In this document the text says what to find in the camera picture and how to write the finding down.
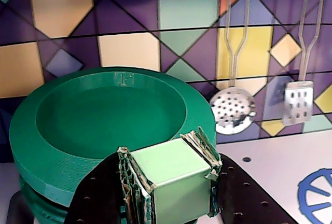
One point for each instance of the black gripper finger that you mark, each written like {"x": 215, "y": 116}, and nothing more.
{"x": 246, "y": 195}
{"x": 103, "y": 198}

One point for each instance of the blue toy kitchen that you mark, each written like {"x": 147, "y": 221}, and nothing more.
{"x": 52, "y": 6}

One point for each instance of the steel slotted hanging spatula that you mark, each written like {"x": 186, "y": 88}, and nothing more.
{"x": 298, "y": 102}

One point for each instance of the steel hanging skimmer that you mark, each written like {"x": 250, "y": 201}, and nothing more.
{"x": 232, "y": 112}

